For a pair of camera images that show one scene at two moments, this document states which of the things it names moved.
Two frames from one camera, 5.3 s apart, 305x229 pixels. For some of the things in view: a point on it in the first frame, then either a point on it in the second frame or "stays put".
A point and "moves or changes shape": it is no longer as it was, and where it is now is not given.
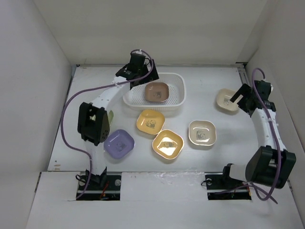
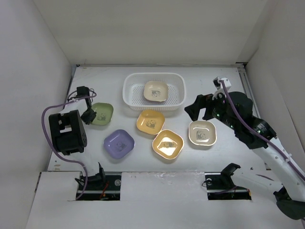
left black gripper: x=153 y=77 → x=89 y=119
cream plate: x=202 y=132 stays put
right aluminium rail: x=244 y=78 stays put
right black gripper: x=245 y=90 → x=202 y=101
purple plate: x=119 y=144 stays put
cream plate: x=223 y=97 moves or changes shape
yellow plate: x=150 y=121 stays put
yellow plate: x=168 y=144 stays put
